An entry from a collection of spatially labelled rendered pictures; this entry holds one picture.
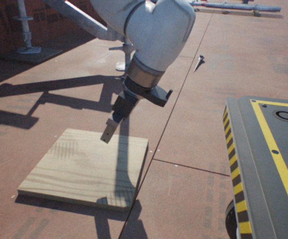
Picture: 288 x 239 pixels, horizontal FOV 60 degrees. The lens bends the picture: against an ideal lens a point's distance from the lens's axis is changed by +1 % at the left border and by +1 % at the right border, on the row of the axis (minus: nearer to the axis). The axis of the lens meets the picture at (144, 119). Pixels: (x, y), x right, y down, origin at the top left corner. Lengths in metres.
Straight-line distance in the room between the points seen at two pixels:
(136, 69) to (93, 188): 0.33
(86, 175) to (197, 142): 0.42
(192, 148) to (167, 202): 0.26
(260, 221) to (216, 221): 0.41
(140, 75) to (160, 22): 0.13
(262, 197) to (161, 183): 0.47
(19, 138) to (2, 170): 0.17
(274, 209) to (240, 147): 0.10
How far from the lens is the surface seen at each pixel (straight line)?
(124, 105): 0.63
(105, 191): 0.69
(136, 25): 0.59
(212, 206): 0.72
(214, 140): 0.95
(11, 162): 0.88
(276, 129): 0.44
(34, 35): 2.19
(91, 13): 2.97
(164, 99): 0.64
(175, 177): 0.77
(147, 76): 0.60
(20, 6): 1.90
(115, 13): 0.63
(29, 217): 0.70
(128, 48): 1.56
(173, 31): 0.56
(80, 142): 0.87
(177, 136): 0.94
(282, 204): 0.31
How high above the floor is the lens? 0.52
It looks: 31 degrees down
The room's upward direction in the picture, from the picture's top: 3 degrees clockwise
